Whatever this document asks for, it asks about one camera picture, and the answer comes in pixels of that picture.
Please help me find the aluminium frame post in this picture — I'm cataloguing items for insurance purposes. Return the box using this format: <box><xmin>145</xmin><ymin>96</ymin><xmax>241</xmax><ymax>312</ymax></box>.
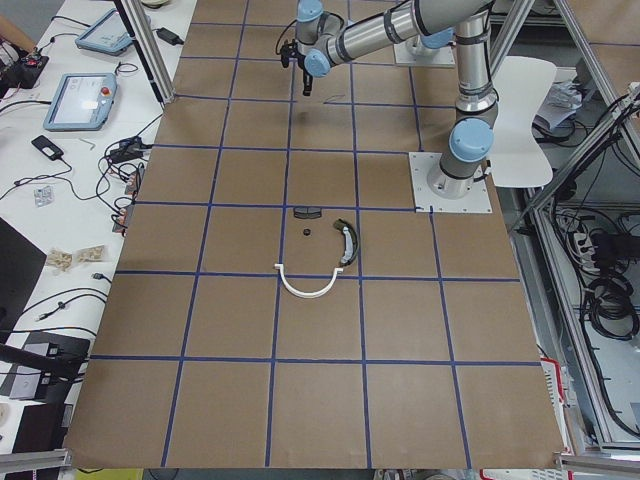
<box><xmin>114</xmin><ymin>0</ymin><xmax>175</xmax><ymax>105</ymax></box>

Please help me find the black brake pad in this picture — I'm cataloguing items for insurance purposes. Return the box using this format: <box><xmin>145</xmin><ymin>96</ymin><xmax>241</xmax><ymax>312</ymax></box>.
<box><xmin>293</xmin><ymin>206</ymin><xmax>322</xmax><ymax>220</ymax></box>

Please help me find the near teach pendant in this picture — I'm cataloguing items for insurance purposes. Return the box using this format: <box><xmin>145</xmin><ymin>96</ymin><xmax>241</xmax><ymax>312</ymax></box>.
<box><xmin>43</xmin><ymin>72</ymin><xmax>118</xmax><ymax>132</ymax></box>

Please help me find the olive brake shoe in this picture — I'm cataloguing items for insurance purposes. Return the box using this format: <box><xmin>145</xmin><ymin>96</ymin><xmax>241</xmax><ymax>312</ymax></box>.
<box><xmin>333</xmin><ymin>219</ymin><xmax>360</xmax><ymax>267</ymax></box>

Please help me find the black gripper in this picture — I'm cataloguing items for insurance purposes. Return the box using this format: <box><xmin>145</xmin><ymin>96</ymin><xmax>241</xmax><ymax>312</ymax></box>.
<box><xmin>279</xmin><ymin>40</ymin><xmax>313</xmax><ymax>96</ymax></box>

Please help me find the black power adapter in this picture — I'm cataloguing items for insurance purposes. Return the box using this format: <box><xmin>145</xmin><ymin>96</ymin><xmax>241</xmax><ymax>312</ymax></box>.
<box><xmin>155</xmin><ymin>27</ymin><xmax>184</xmax><ymax>46</ymax></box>

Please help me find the teach pendant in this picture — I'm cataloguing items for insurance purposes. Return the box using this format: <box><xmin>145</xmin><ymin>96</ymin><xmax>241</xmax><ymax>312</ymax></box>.
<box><xmin>43</xmin><ymin>72</ymin><xmax>118</xmax><ymax>132</ymax></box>
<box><xmin>75</xmin><ymin>8</ymin><xmax>132</xmax><ymax>56</ymax></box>

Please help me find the white curved plastic bracket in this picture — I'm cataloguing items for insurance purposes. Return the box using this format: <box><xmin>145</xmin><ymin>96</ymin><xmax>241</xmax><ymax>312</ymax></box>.
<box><xmin>273</xmin><ymin>263</ymin><xmax>344</xmax><ymax>300</ymax></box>

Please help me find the far teach pendant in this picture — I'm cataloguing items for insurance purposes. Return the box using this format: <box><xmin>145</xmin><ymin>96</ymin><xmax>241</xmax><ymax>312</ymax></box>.
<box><xmin>75</xmin><ymin>8</ymin><xmax>132</xmax><ymax>56</ymax></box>

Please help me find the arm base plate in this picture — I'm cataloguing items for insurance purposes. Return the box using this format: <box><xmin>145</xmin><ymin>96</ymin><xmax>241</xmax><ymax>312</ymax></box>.
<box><xmin>393</xmin><ymin>41</ymin><xmax>455</xmax><ymax>68</ymax></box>
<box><xmin>408</xmin><ymin>152</ymin><xmax>492</xmax><ymax>214</ymax></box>

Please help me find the white chair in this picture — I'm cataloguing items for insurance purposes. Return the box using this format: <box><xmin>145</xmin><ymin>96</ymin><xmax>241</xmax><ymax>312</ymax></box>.
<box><xmin>488</xmin><ymin>56</ymin><xmax>557</xmax><ymax>188</ymax></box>

